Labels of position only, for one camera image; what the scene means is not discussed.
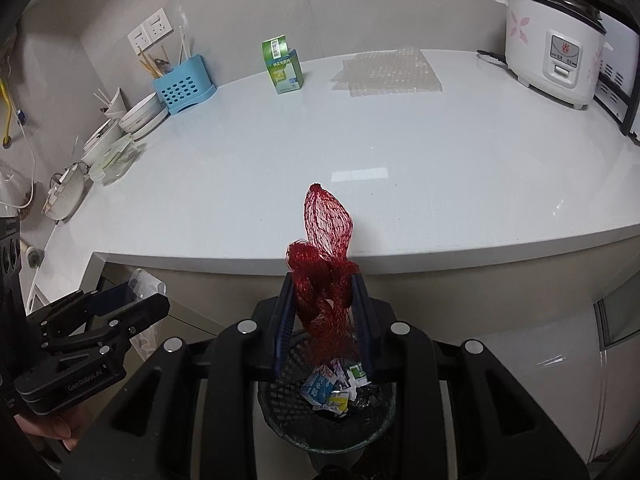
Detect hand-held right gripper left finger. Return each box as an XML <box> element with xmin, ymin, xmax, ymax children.
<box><xmin>60</xmin><ymin>272</ymin><xmax>297</xmax><ymax>480</ymax></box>

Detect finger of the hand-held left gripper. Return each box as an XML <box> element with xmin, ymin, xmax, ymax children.
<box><xmin>40</xmin><ymin>292</ymin><xmax>171</xmax><ymax>358</ymax></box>
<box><xmin>26</xmin><ymin>282</ymin><xmax>135</xmax><ymax>336</ymax></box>

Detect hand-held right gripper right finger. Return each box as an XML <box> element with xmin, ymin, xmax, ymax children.
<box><xmin>350</xmin><ymin>272</ymin><xmax>591</xmax><ymax>480</ymax></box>

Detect clear zip bag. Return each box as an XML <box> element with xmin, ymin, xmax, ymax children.
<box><xmin>127</xmin><ymin>267</ymin><xmax>168</xmax><ymax>361</ymax></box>

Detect blue white milk carton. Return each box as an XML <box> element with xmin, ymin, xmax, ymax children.
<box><xmin>300</xmin><ymin>367</ymin><xmax>337</xmax><ymax>408</ymax></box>

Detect red mesh net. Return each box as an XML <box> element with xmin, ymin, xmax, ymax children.
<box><xmin>285</xmin><ymin>183</ymin><xmax>362</xmax><ymax>368</ymax></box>

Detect black mesh trash bin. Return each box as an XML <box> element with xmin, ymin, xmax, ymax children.
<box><xmin>256</xmin><ymin>330</ymin><xmax>398</xmax><ymax>466</ymax></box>

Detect person's left hand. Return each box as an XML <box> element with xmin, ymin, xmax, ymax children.
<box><xmin>15</xmin><ymin>405</ymin><xmax>88</xmax><ymax>453</ymax></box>

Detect clear container green lid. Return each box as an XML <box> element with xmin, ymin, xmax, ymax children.
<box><xmin>90</xmin><ymin>135</ymin><xmax>138</xmax><ymax>183</ymax></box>

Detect stacked white plates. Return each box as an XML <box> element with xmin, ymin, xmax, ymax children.
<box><xmin>82</xmin><ymin>120</ymin><xmax>126</xmax><ymax>166</ymax></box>

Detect stacked white bowls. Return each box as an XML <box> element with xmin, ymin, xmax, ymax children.
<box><xmin>118</xmin><ymin>92</ymin><xmax>169</xmax><ymax>141</ymax></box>

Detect white paper cup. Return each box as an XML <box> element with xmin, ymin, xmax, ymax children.
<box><xmin>96</xmin><ymin>87</ymin><xmax>126</xmax><ymax>121</ymax></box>

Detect blue utensil holder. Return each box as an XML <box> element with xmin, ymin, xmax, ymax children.
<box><xmin>152</xmin><ymin>55</ymin><xmax>217</xmax><ymax>116</ymax></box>

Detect wooden chopsticks bundle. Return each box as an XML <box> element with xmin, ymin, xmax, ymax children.
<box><xmin>139</xmin><ymin>52</ymin><xmax>161</xmax><ymax>80</ymax></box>

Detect green white medicine box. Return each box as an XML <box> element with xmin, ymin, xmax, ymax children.
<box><xmin>261</xmin><ymin>35</ymin><xmax>304</xmax><ymax>95</ymax></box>

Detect bubble wrap sheet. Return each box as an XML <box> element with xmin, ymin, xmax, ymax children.
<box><xmin>330</xmin><ymin>47</ymin><xmax>445</xmax><ymax>97</ymax></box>

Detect white plastic utensils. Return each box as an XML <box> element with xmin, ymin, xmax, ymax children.
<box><xmin>176</xmin><ymin>10</ymin><xmax>195</xmax><ymax>63</ymax></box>

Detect white flowered rice cooker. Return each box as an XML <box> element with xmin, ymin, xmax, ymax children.
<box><xmin>502</xmin><ymin>0</ymin><xmax>608</xmax><ymax>110</ymax></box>

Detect black framed toaster oven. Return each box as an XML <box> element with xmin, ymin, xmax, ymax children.
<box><xmin>595</xmin><ymin>10</ymin><xmax>640</xmax><ymax>141</ymax></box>

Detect yellow hose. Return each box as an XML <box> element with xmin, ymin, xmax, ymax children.
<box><xmin>0</xmin><ymin>77</ymin><xmax>15</xmax><ymax>148</ymax></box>

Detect white wall outlet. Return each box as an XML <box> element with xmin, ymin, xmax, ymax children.
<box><xmin>127</xmin><ymin>24</ymin><xmax>151</xmax><ymax>53</ymax></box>
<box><xmin>142</xmin><ymin>7</ymin><xmax>168</xmax><ymax>41</ymax></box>

